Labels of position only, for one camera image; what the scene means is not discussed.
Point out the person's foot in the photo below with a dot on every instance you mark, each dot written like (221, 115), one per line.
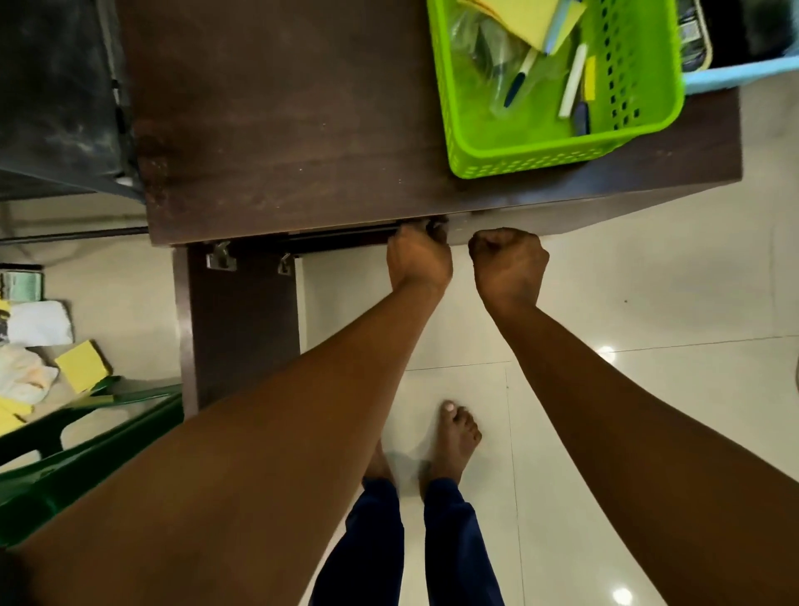
(377, 465)
(454, 437)

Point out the clear plastic bag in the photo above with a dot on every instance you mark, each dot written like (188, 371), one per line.
(474, 44)

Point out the green plastic basket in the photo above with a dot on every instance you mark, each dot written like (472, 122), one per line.
(537, 147)

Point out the black metal shoe rack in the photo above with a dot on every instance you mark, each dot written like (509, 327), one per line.
(56, 93)

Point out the person's left forearm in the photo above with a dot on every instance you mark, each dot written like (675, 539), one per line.
(237, 487)

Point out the teal pen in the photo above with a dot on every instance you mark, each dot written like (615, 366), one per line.
(555, 28)

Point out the person's left hand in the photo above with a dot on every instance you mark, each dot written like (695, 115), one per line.
(418, 259)

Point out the dark brown low bench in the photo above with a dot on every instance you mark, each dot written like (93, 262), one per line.
(281, 125)

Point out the light blue plastic basket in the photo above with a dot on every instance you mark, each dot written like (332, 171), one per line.
(736, 72)

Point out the person's right foot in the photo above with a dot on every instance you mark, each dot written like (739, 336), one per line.
(454, 437)

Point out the person's right forearm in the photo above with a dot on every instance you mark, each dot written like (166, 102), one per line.
(655, 468)

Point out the person's right hand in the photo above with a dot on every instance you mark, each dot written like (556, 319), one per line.
(509, 268)

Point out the white paper square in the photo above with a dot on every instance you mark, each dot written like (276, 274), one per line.
(40, 323)

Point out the blue pen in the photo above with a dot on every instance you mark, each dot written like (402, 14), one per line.
(580, 118)

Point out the green plastic stool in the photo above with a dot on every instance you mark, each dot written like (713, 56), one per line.
(62, 474)

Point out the dark blue trousers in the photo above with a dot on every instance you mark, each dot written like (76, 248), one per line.
(456, 549)

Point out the person's left foot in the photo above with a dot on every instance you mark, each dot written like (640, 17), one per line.
(377, 465)

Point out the pale teal packet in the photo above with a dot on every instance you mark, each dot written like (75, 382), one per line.
(22, 285)

